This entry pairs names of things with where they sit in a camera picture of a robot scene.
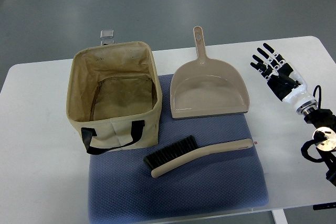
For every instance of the white table leg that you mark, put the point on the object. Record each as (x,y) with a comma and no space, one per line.
(279,216)

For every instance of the yellow fabric bag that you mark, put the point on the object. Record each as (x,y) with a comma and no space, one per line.
(114,97)

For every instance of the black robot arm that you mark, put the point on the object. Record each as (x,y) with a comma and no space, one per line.
(323,139)

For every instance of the blue textured mat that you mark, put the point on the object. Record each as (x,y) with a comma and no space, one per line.
(122,190)

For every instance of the clear floor plate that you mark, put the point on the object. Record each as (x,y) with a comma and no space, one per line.
(107,37)

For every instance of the black desk control panel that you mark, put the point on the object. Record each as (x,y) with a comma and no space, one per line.
(330,205)

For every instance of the pink hand broom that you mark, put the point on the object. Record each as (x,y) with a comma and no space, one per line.
(186,150)

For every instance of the pink dustpan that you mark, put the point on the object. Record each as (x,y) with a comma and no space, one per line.
(207,87)

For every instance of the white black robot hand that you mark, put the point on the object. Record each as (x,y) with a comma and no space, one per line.
(283,80)

